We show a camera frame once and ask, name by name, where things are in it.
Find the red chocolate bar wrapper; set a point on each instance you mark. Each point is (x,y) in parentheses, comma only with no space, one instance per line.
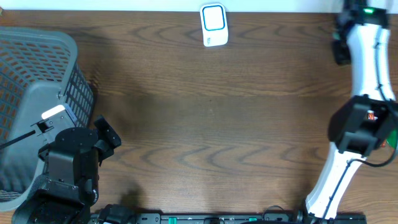
(371,116)

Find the green lid jar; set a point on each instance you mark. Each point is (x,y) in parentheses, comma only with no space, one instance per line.
(392,139)

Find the grey plastic shopping basket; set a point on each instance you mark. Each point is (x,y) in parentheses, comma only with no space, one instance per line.
(39,70)

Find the white barcode scanner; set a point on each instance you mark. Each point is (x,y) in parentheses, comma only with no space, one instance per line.
(214,25)

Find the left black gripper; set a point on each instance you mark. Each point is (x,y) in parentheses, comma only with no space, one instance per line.
(102,147)

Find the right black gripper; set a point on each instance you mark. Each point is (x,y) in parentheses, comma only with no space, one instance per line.
(341,56)

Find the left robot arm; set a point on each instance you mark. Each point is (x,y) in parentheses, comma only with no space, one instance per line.
(68,187)

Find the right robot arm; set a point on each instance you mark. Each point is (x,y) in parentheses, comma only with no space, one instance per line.
(366,120)

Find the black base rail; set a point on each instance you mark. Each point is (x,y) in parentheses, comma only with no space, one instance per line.
(156,218)

